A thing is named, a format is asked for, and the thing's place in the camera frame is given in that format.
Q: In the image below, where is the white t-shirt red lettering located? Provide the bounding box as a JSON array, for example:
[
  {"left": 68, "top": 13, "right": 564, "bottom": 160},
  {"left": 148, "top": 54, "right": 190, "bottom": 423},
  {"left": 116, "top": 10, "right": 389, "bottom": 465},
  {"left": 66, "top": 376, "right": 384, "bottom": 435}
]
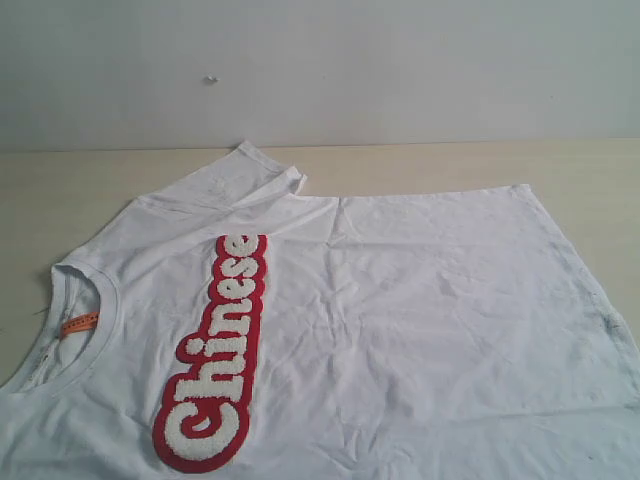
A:
[{"left": 1, "top": 143, "right": 639, "bottom": 479}]

